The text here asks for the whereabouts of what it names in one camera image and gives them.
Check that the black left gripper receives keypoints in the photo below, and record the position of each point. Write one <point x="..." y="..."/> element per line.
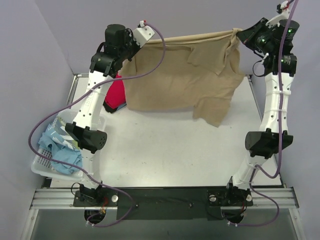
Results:
<point x="133" y="49"/>

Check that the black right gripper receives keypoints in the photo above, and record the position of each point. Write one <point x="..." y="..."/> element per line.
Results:
<point x="248" y="33"/>

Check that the beige t shirt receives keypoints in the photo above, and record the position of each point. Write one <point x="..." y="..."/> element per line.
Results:
<point x="196" y="71"/>

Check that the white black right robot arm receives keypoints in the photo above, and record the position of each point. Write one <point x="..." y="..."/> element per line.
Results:
<point x="272" y="136"/>

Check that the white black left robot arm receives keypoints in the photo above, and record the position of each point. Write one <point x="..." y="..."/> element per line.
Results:
<point x="84" y="128"/>

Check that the red folded t shirt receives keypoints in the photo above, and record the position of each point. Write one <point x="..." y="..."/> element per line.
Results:
<point x="116" y="94"/>

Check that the blue folded t shirt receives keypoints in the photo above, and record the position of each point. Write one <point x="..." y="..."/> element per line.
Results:
<point x="121" y="106"/>

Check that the light blue t shirt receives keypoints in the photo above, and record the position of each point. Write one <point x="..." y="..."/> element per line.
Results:
<point x="62" y="147"/>

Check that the white plastic laundry basket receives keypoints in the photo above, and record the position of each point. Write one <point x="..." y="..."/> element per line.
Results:
<point x="91" y="163"/>

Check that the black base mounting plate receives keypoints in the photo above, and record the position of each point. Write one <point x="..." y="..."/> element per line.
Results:
<point x="169" y="203"/>

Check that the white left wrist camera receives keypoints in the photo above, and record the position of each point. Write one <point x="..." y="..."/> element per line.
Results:
<point x="142" y="34"/>

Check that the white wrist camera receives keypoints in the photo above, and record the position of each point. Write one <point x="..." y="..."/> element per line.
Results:
<point x="142" y="34"/>
<point x="283" y="13"/>

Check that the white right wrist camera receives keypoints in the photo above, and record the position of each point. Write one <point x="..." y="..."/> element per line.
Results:
<point x="283" y="13"/>

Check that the aluminium front rail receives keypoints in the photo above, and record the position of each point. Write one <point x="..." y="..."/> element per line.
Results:
<point x="62" y="199"/>

